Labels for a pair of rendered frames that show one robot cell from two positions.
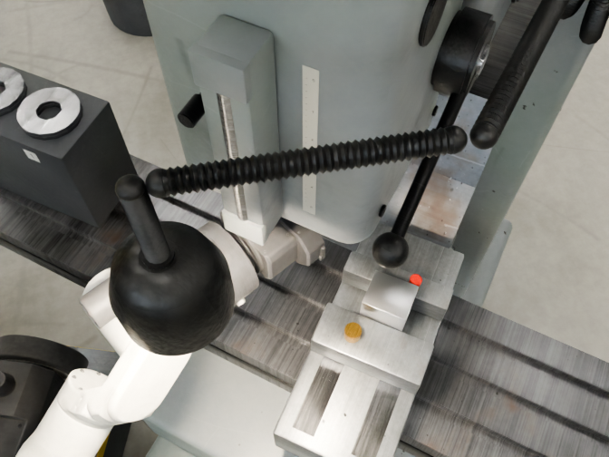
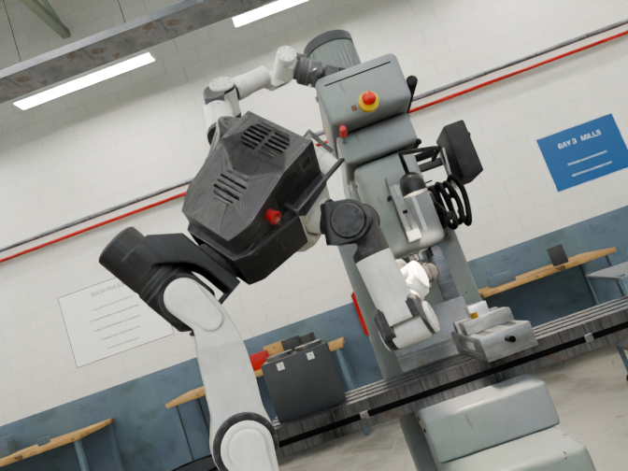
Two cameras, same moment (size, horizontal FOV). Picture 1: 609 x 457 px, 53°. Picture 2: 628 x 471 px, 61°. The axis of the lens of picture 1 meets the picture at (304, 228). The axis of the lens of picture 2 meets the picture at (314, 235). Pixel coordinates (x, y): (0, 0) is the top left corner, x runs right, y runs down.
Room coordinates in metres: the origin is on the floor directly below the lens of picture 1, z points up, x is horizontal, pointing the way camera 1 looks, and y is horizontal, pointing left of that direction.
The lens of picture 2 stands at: (-1.05, 0.98, 1.24)
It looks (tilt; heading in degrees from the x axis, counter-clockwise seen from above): 8 degrees up; 335
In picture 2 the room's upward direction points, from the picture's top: 19 degrees counter-clockwise
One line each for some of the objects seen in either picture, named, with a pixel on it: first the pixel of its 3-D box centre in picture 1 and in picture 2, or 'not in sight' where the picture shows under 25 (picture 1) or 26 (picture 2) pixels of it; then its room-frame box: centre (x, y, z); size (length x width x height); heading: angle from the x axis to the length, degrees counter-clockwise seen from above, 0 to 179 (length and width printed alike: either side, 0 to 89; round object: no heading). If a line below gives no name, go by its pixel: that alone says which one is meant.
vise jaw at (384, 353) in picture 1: (371, 347); (485, 321); (0.29, -0.09, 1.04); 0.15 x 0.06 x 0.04; 66
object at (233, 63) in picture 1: (245, 148); (403, 207); (0.29, 0.04, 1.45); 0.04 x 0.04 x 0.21; 63
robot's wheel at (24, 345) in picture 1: (40, 361); not in sight; (0.45, 0.58, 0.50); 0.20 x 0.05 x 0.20; 83
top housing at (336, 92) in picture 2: not in sight; (362, 114); (0.41, -0.01, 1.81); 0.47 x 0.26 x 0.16; 153
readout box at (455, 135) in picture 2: not in sight; (460, 154); (0.51, -0.44, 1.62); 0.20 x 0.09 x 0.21; 153
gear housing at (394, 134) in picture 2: not in sight; (375, 151); (0.43, -0.03, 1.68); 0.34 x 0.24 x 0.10; 153
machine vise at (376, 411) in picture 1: (375, 340); (487, 332); (0.31, -0.10, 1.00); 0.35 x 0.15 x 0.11; 156
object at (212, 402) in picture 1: (307, 336); (472, 404); (0.39, -0.01, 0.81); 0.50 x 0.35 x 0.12; 153
